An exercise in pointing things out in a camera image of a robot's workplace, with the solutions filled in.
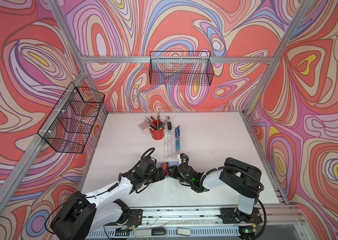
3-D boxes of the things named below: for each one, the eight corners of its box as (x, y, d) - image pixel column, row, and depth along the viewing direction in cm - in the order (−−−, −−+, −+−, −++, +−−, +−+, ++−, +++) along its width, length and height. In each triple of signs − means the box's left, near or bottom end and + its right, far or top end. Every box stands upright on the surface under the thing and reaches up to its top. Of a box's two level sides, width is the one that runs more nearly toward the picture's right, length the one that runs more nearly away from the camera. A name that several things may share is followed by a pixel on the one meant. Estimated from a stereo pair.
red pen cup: (150, 138, 106) (149, 128, 97) (154, 129, 111) (153, 119, 102) (161, 141, 105) (161, 131, 96) (165, 132, 110) (164, 121, 101)
